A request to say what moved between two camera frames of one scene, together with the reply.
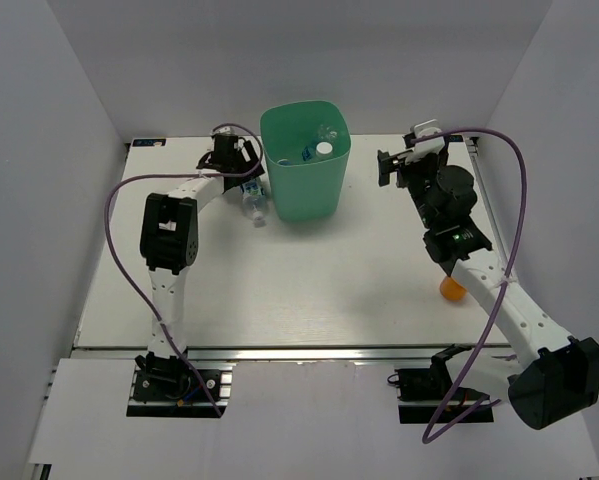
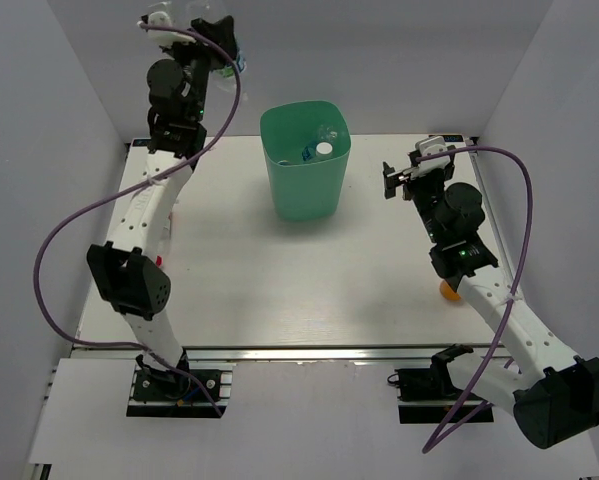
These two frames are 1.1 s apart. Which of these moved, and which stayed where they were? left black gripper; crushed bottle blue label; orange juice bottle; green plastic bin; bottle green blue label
Moved: bottle green blue label; left black gripper
Stayed: crushed bottle blue label; green plastic bin; orange juice bottle
